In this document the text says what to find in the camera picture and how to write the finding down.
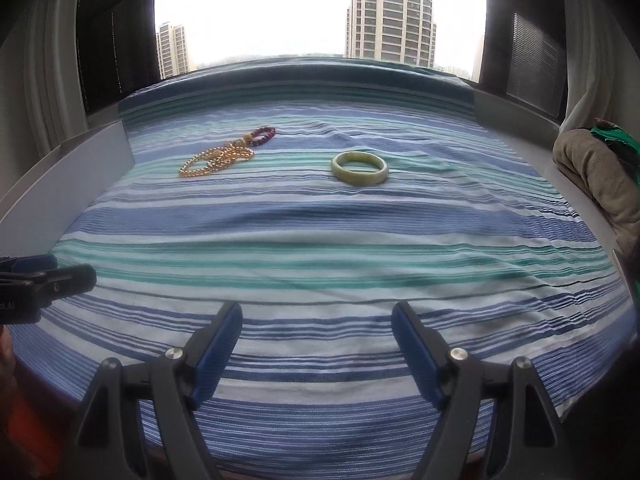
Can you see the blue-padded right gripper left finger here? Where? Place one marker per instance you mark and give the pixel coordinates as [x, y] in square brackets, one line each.
[108, 440]

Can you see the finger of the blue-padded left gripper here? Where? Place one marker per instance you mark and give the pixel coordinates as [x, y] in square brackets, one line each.
[62, 283]
[28, 264]

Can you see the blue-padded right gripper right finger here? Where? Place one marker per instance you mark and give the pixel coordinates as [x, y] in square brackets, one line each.
[526, 439]

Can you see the person's left hand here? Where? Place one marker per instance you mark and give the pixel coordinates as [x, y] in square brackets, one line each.
[7, 363]

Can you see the white open storage box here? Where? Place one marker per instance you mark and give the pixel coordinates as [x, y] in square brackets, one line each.
[40, 207]

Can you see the white left curtain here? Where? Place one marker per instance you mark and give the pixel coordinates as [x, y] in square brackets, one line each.
[53, 92]

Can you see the white curtain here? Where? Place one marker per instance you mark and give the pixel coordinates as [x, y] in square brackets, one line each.
[53, 92]
[602, 68]

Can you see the beige folded blanket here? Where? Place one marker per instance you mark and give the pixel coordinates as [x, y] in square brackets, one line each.
[592, 166]

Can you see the blue green striped bedsheet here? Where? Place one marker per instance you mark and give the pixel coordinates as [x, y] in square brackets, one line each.
[231, 197]

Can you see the pale green jade bangle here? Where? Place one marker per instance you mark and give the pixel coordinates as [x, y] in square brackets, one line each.
[359, 168]

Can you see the green cloth bag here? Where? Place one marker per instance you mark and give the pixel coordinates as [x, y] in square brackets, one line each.
[621, 144]

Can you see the white right curtain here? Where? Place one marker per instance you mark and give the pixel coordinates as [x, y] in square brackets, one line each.
[602, 68]

